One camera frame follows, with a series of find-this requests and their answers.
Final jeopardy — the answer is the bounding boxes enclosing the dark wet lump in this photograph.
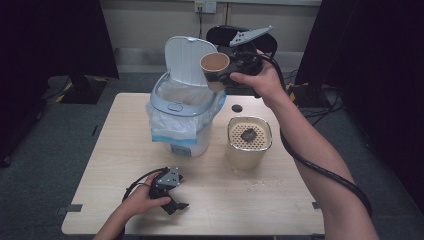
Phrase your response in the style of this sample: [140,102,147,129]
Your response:
[240,128,259,143]

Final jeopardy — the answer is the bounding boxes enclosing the white lidded trash bin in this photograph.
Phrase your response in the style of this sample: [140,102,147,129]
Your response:
[145,35,228,158]

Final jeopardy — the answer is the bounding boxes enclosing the black chair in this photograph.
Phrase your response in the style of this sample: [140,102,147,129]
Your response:
[205,24,279,58]

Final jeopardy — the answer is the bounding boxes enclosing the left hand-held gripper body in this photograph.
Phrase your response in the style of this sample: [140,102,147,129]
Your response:
[148,166,184,206]

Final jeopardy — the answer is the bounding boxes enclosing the person's right hand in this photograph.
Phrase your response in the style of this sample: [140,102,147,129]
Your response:
[229,49,288,110]

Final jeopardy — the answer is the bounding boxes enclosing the white wall outlet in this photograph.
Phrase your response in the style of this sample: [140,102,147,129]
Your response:
[194,0,218,15]

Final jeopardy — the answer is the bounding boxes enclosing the beige container with strainer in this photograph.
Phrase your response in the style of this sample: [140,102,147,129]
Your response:
[225,115,274,171]

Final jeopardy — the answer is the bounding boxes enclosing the black power cord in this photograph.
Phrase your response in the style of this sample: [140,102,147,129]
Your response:
[197,6,205,40]

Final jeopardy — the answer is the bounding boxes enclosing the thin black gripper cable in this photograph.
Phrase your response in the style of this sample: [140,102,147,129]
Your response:
[121,167,167,203]

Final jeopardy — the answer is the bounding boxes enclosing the brown paper cup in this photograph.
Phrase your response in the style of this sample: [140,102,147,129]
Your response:
[199,51,231,93]

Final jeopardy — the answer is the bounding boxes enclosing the clear plastic bin liner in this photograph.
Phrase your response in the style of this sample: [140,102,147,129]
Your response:
[145,78,228,147]

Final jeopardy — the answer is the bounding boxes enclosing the black floor cables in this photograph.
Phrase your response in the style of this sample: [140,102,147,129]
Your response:
[293,71,346,118]

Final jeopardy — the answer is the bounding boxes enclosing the person's left hand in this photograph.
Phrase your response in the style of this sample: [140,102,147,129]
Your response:
[127,172,173,217]

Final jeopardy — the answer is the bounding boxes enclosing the black stand base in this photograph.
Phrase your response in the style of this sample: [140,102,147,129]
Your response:
[45,74,108,105]

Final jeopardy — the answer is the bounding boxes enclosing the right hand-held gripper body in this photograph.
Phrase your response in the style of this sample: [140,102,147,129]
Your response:
[228,24,275,77]

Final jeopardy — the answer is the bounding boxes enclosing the dark curtain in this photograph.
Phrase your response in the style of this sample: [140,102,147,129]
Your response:
[294,0,424,204]
[0,0,120,168]

